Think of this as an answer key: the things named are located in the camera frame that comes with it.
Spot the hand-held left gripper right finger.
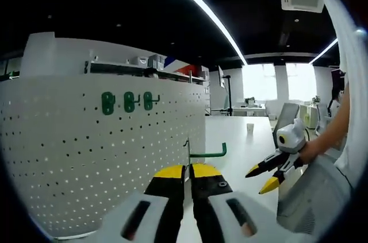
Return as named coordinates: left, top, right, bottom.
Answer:
left=189, top=163, right=288, bottom=243

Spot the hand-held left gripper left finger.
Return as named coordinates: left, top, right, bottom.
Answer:
left=99, top=164, right=187, bottom=243

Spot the green hook assembly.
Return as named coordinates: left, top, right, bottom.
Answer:
left=143, top=91, right=161, bottom=111
left=124, top=92, right=141, bottom=113
left=101, top=91, right=116, bottom=116
left=183, top=138, right=228, bottom=182

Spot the white perforated mounting plate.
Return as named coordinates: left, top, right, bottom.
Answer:
left=0, top=75, right=208, bottom=240

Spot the person's right hand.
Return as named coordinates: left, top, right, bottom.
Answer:
left=298, top=138, right=331, bottom=166

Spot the grey mesh office chair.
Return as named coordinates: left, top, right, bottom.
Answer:
left=275, top=153, right=355, bottom=234

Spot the black tripod stand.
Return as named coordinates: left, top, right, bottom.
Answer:
left=210, top=75, right=233, bottom=117

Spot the thin side-on monitor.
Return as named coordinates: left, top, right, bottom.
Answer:
left=217, top=65, right=225, bottom=88

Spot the ceiling light strip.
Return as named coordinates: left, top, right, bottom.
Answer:
left=310, top=37, right=339, bottom=64
left=149, top=0, right=248, bottom=65

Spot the person's white shirt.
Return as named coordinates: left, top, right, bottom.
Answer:
left=320, top=0, right=368, bottom=175

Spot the storage shelf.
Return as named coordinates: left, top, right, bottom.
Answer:
left=85, top=55, right=208, bottom=83

